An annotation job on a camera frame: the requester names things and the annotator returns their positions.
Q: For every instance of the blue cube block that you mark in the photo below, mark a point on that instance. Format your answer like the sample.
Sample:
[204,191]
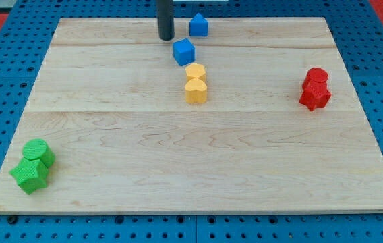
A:
[183,52]

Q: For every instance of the yellow heart block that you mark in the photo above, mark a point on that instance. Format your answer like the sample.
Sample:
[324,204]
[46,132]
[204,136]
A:
[196,91]

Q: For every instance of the yellow hexagon block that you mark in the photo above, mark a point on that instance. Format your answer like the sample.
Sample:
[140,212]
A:
[195,70]

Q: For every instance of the light wooden board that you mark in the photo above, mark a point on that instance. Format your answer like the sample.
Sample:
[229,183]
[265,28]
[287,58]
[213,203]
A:
[109,101]

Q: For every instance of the blue pentagon block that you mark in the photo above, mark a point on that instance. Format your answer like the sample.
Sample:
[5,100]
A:
[198,26]

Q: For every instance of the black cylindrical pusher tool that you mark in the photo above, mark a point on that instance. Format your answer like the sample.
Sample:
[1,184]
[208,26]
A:
[165,19]

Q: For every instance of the red star block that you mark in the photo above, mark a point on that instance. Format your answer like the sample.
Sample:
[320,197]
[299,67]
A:
[315,95]

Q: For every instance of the red cylinder block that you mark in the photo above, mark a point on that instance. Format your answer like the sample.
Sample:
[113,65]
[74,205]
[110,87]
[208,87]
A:
[315,74]

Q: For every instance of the green cylinder block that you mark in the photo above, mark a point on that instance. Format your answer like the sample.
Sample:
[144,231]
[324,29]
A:
[38,149]

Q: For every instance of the green star block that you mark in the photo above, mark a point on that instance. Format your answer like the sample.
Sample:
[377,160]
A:
[30,175]

